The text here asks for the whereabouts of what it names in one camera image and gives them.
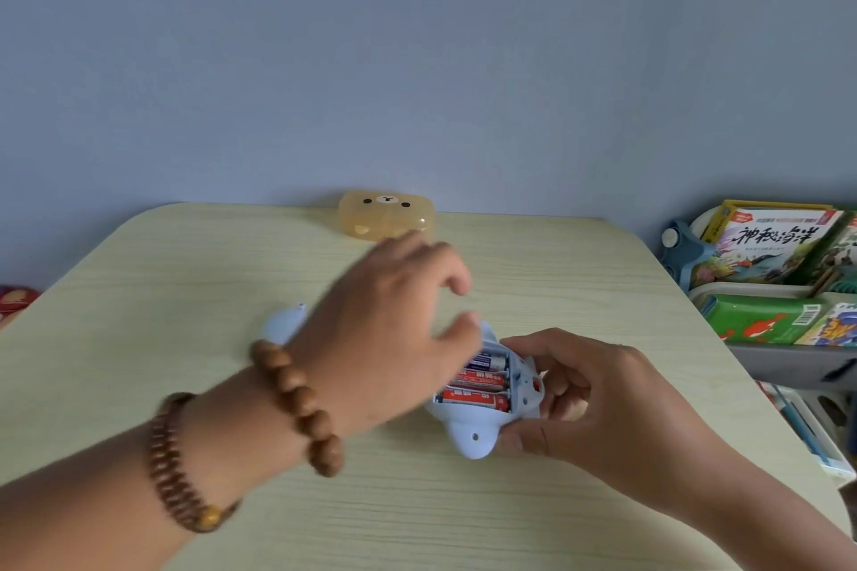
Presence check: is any dark green picture book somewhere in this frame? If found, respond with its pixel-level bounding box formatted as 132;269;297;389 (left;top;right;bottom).
803;212;857;289

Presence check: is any red round tin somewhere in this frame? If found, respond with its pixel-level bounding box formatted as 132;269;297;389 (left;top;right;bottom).
0;285;42;328

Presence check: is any yellow edged book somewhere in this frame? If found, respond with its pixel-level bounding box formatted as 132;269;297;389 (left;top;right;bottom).
702;200;834;244

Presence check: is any yellow bear face case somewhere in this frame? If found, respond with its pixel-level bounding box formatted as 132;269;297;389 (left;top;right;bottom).
337;190;437;242

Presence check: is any green fish picture book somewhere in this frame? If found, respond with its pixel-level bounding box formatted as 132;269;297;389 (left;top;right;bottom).
703;295;826;345

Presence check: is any person's right forearm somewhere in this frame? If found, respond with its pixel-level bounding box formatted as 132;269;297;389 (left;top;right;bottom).
636;437;857;571

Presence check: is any illustrated sea picture book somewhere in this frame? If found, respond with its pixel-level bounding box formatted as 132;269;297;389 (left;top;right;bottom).
690;208;846;288

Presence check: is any person's left hand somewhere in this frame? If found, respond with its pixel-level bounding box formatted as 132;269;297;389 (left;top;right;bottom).
288;231;484;437

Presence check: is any person's left forearm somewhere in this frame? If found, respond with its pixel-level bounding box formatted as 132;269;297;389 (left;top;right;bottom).
0;350;349;571

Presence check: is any flat wooden disc bracelet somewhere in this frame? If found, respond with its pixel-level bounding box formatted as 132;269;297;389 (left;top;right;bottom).
146;392;242;535

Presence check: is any light blue plastic toy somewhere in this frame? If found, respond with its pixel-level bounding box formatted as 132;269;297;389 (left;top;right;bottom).
258;303;547;462

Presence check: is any person's right hand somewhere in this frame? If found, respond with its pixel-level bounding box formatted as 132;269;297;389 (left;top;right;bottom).
497;328;725;517

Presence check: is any colourful cartoon picture book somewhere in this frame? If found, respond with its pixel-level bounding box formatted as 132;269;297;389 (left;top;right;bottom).
795;303;857;348

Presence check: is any white book rack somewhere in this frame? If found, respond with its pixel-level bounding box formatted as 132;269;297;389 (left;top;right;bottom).
686;206;857;486

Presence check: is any round wooden bead bracelet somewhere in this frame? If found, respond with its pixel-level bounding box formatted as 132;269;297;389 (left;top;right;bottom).
249;339;346;479

